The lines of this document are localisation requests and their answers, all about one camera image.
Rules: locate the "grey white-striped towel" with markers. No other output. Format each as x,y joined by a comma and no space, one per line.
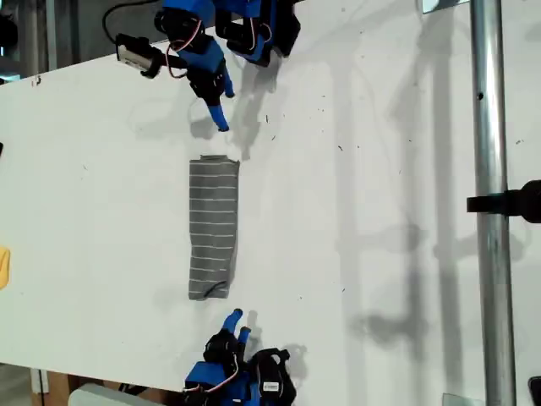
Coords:
213,228

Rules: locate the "white box under table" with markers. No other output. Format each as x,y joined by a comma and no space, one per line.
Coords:
97,397

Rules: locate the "wooden table leg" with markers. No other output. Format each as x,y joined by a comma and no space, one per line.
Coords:
57,391

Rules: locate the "white table leg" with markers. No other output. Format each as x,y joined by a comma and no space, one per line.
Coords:
38,380

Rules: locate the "dark round object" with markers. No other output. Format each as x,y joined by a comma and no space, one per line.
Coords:
6,34

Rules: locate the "yellow object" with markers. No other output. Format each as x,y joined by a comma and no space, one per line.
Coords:
4,270

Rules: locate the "black rounded object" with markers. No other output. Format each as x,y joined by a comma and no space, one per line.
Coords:
536,388

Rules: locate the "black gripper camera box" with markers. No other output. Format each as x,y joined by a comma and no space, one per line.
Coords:
270,376
133,51

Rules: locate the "short black camera stalk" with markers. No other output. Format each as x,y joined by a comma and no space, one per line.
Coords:
162,61

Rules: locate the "grey metal frame bar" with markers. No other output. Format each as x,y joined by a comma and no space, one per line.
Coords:
50,34

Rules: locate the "steel post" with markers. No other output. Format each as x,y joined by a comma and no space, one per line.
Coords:
490,127

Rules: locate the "black post clamp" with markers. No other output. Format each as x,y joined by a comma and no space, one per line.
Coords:
524,203

